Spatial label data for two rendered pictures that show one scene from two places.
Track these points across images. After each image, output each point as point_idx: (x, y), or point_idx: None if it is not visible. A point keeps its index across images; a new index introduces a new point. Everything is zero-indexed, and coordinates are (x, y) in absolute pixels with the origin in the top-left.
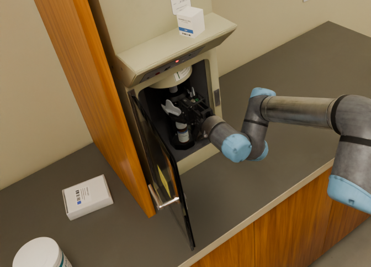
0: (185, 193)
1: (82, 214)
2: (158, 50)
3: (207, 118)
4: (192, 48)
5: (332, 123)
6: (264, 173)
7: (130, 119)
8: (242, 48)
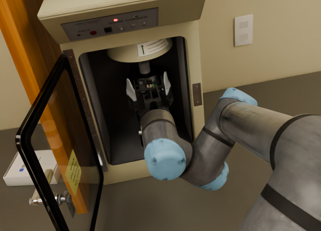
0: (131, 201)
1: (20, 183)
2: None
3: (150, 110)
4: (130, 4)
5: (270, 158)
6: (236, 213)
7: None
8: (289, 57)
